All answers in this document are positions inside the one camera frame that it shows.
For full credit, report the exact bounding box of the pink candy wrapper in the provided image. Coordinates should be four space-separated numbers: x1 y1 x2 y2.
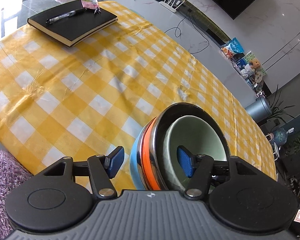
81 0 101 14

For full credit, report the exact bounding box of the black pen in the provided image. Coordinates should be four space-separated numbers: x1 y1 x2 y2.
46 8 86 25

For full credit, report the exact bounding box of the green ceramic bowl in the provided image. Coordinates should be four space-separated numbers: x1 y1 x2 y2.
161 115 228 191

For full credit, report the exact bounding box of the black notebook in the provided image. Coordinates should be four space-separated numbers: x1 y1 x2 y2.
27 0 118 47

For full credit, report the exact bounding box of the purple fuzzy cushion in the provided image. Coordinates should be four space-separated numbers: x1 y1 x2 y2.
0 150 32 239

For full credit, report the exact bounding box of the potted plant right side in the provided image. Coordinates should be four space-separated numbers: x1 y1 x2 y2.
265 85 295 124

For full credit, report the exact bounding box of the steel bowl orange exterior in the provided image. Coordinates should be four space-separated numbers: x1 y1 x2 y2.
148 102 230 190

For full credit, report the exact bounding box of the yellow checkered tablecloth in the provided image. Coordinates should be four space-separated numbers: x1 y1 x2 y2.
0 2 276 178

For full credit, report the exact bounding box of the blue water jug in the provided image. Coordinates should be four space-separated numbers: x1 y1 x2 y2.
270 127 294 147

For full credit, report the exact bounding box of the blue snack bag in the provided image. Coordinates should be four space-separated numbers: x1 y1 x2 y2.
221 38 244 59

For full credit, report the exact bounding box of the teddy bear toy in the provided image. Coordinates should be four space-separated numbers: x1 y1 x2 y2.
241 58 261 79

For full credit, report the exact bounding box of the grey blue trash bin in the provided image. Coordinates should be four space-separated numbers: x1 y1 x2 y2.
245 96 272 123

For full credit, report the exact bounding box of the white wifi router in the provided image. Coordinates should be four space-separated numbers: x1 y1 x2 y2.
159 0 186 13

